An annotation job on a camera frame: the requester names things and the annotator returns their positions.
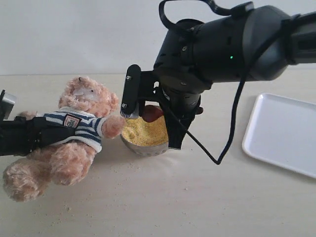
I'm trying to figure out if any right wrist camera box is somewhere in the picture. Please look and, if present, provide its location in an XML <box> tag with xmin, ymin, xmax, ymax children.
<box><xmin>120</xmin><ymin>64</ymin><xmax>141</xmax><ymax>119</ymax></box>

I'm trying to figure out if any white rectangular plastic tray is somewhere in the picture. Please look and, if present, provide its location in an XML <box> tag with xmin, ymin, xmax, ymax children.
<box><xmin>242</xmin><ymin>93</ymin><xmax>316</xmax><ymax>178</ymax></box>

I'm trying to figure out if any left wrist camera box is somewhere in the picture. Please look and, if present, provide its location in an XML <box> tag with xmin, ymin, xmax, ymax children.
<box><xmin>0</xmin><ymin>89</ymin><xmax>17</xmax><ymax>121</ymax></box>

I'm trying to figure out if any dark red wooden spoon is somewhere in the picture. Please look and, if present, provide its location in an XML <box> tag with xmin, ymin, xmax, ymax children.
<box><xmin>142</xmin><ymin>105</ymin><xmax>204</xmax><ymax>123</ymax></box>

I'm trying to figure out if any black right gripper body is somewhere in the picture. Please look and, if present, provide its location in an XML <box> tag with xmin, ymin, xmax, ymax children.
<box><xmin>139</xmin><ymin>71</ymin><xmax>212</xmax><ymax>118</ymax></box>

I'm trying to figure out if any beige teddy bear striped sweater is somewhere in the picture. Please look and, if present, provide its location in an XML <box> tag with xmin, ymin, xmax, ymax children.
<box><xmin>2</xmin><ymin>76</ymin><xmax>125</xmax><ymax>202</ymax></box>

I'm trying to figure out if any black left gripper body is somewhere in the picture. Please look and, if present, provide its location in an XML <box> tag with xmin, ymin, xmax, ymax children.
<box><xmin>0</xmin><ymin>117</ymin><xmax>42</xmax><ymax>156</ymax></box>

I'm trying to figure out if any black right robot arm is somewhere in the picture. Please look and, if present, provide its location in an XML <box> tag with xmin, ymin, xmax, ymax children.
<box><xmin>145</xmin><ymin>1</ymin><xmax>316</xmax><ymax>150</ymax></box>

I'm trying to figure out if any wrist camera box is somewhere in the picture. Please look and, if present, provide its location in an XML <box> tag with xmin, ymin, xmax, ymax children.
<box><xmin>120</xmin><ymin>64</ymin><xmax>141</xmax><ymax>119</ymax></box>
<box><xmin>0</xmin><ymin>89</ymin><xmax>17</xmax><ymax>121</ymax></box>

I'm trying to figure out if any steel bowl of yellow grain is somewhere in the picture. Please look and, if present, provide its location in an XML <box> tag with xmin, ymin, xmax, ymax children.
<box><xmin>120</xmin><ymin>117</ymin><xmax>168</xmax><ymax>157</ymax></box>

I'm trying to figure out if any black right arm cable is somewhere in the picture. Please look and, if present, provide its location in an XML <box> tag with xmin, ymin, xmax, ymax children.
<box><xmin>158</xmin><ymin>0</ymin><xmax>316</xmax><ymax>165</ymax></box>

